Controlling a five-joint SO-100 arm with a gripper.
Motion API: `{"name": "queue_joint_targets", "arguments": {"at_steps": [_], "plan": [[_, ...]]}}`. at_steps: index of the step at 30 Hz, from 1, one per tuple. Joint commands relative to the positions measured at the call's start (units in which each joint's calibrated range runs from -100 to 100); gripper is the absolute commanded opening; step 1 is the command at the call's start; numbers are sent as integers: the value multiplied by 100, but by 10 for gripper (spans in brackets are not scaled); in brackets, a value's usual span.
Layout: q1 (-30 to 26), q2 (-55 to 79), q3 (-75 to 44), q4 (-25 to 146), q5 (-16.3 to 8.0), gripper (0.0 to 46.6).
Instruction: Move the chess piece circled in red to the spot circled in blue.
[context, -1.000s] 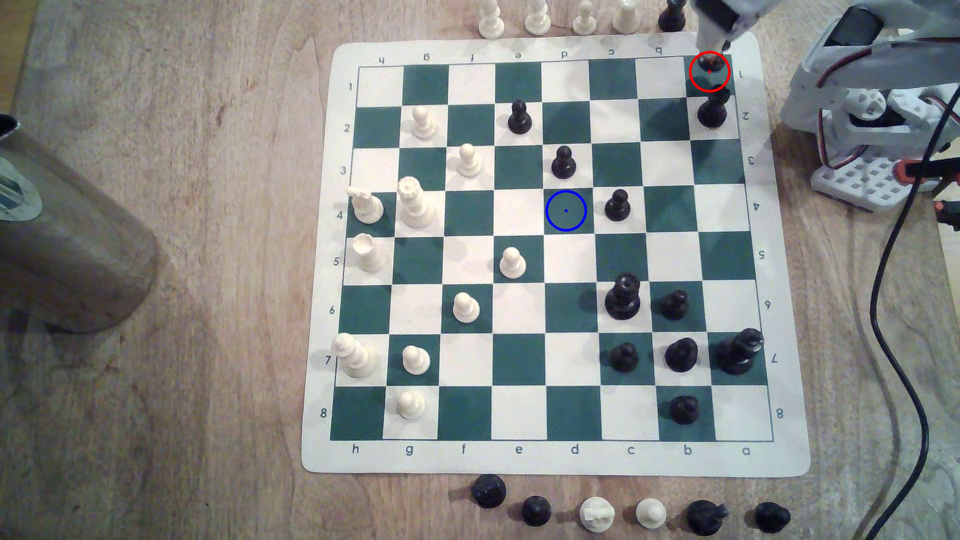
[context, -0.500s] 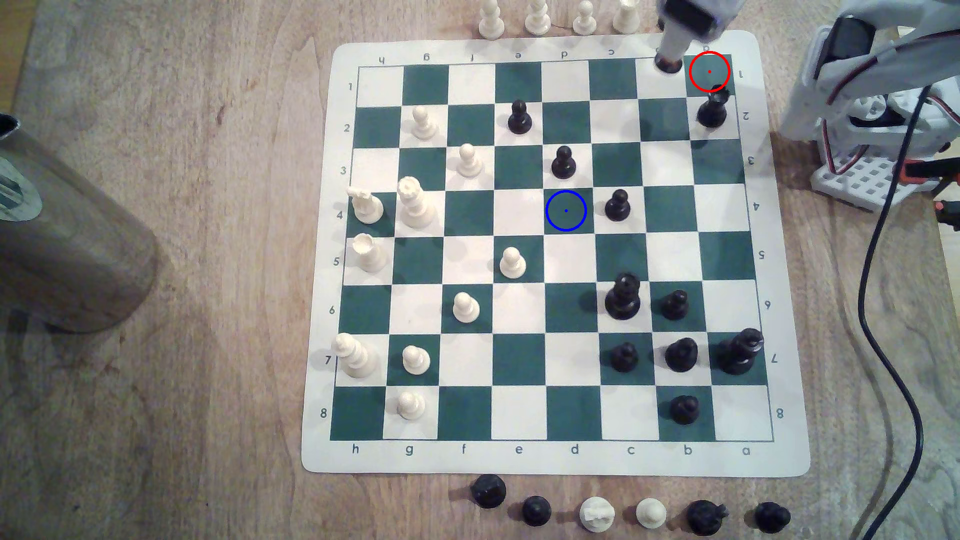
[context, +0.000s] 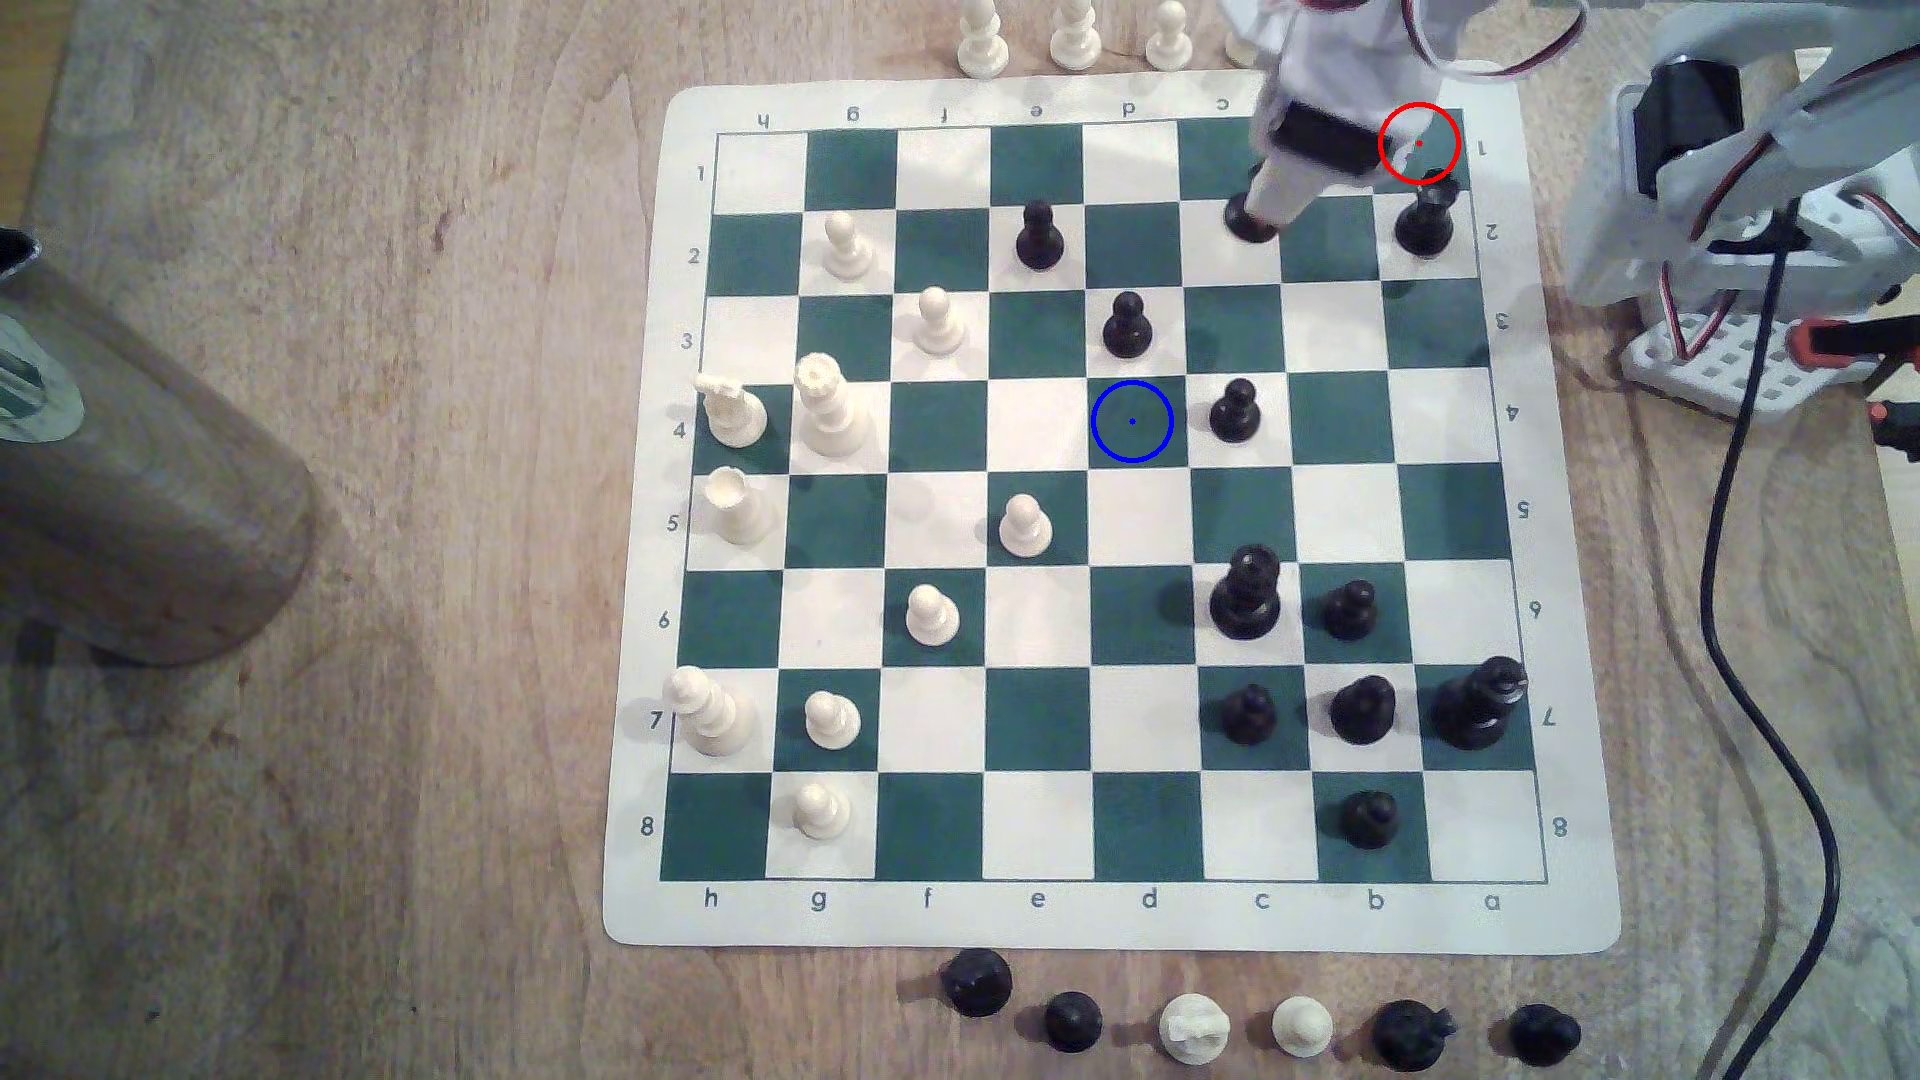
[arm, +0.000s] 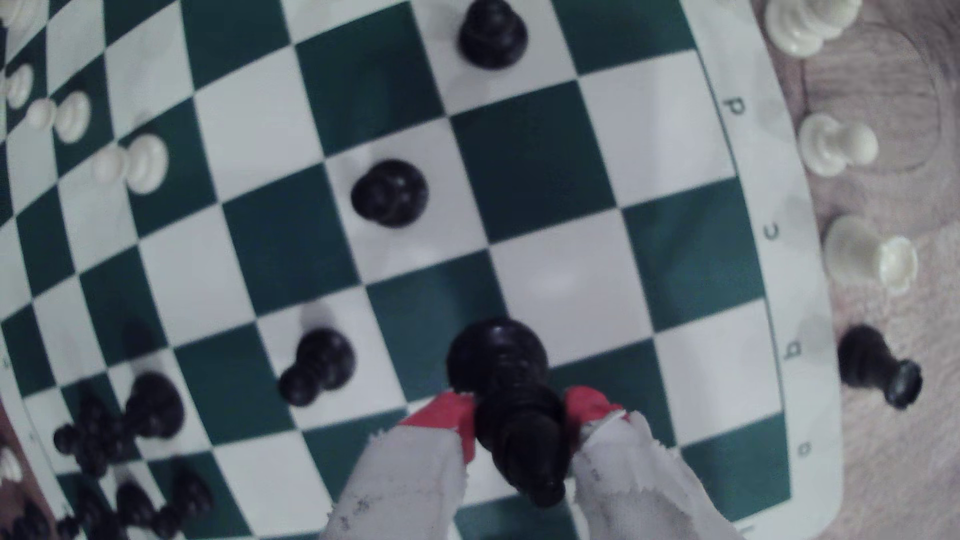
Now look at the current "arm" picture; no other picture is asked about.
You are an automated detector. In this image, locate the green and white chess mat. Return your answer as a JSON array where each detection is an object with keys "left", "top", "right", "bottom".
[{"left": 0, "top": 0, "right": 845, "bottom": 540}]

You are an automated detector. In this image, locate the black queen chess piece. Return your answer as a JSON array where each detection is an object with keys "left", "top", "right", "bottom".
[{"left": 67, "top": 371, "right": 186, "bottom": 477}]

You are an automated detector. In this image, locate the black rounded chess piece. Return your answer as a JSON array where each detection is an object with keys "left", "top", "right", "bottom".
[{"left": 105, "top": 480, "right": 162, "bottom": 540}]

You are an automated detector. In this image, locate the black rook chess piece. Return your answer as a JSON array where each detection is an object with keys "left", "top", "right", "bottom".
[{"left": 836, "top": 324, "right": 924, "bottom": 411}]

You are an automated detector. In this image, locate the black pawn chess piece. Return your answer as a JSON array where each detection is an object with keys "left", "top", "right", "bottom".
[
  {"left": 56, "top": 487, "right": 114, "bottom": 540},
  {"left": 457, "top": 0, "right": 528, "bottom": 71},
  {"left": 51, "top": 408, "right": 114, "bottom": 474},
  {"left": 277, "top": 327, "right": 357, "bottom": 408},
  {"left": 350, "top": 159, "right": 430, "bottom": 229},
  {"left": 153, "top": 465, "right": 216, "bottom": 540}
]

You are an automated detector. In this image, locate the white rook chess piece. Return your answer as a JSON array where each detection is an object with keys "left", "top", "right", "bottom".
[{"left": 822, "top": 215, "right": 920, "bottom": 297}]

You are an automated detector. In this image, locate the black pawn blue circled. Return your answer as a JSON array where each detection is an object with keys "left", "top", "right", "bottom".
[{"left": 446, "top": 316, "right": 573, "bottom": 510}]

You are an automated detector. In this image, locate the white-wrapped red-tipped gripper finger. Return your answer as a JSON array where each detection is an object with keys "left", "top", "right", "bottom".
[
  {"left": 563, "top": 385, "right": 740, "bottom": 540},
  {"left": 318, "top": 391, "right": 479, "bottom": 540}
]

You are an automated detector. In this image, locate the white pawn chess piece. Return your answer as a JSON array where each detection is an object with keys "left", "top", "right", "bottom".
[
  {"left": 797, "top": 112, "right": 880, "bottom": 179},
  {"left": 24, "top": 90, "right": 93, "bottom": 145},
  {"left": 0, "top": 63, "right": 36, "bottom": 111},
  {"left": 91, "top": 133, "right": 170, "bottom": 196},
  {"left": 763, "top": 0, "right": 864, "bottom": 60}
]

